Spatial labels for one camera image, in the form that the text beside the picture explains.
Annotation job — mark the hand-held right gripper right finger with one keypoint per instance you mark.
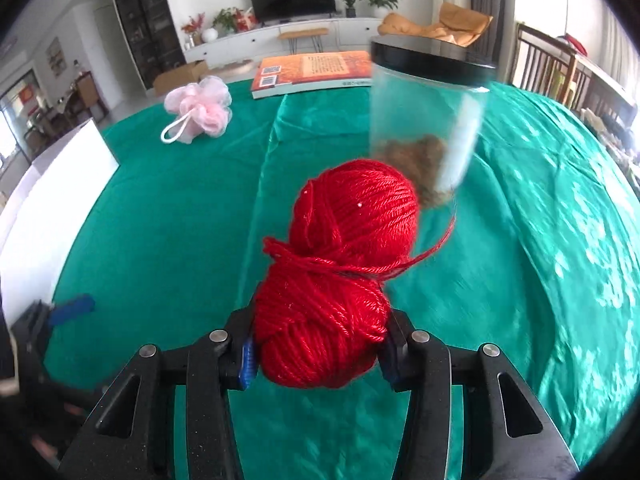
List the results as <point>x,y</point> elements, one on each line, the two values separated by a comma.
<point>395,355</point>

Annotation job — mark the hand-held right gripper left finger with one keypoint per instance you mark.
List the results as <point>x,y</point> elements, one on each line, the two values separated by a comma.
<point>247,367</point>

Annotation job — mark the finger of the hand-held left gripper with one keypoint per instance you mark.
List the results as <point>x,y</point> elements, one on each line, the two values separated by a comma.
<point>75,306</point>

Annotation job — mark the red yarn ball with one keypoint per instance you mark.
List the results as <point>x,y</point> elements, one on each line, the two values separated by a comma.
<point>325,320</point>

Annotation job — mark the white cardboard box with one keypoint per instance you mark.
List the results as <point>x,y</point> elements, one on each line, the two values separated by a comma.
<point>65,185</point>

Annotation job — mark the pink mesh bath pouf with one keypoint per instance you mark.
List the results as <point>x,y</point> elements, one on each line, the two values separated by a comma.
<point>200,105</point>

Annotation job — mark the clear jar with black lid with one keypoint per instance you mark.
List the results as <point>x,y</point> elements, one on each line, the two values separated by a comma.
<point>425,110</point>

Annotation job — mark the brown cardboard box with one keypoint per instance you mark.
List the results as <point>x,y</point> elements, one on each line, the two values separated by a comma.
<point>175,77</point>

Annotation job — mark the black display cabinet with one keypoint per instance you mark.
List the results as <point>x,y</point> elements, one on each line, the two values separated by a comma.
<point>142,20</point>

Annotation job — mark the orange book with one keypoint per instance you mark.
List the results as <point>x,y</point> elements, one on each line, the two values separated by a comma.
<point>310,70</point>

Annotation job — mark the red flowers in vase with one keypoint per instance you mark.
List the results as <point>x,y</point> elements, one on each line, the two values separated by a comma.
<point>192,27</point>

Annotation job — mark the white round vase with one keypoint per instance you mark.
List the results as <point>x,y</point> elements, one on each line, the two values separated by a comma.
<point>209,35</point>

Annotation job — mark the pile of assorted clutter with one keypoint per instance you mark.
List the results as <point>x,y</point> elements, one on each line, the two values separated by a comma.
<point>615,140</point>

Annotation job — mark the white television cabinet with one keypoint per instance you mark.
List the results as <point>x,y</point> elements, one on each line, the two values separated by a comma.
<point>235,40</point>

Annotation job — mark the leafy plant with red flowers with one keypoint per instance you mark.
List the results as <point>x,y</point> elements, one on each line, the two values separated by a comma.
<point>226,19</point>

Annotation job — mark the dark wooden chair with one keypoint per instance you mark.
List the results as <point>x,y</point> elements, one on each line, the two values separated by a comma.
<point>540,60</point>

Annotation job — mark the red gift box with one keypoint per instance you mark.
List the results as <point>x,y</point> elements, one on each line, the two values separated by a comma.
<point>245,20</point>

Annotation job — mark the wooden bench with metal legs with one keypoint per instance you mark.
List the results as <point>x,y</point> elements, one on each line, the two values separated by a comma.
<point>302,34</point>

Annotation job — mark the orange lounge chair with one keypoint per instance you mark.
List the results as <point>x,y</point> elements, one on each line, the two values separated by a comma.
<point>450,22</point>

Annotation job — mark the small green potted plant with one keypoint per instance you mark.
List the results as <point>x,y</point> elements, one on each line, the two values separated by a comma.
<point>349,6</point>

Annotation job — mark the white sheer curtain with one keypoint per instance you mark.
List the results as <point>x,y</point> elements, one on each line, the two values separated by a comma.
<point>620,40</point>

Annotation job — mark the framed wall picture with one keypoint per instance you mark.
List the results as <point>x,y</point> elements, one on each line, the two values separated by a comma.
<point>56,57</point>

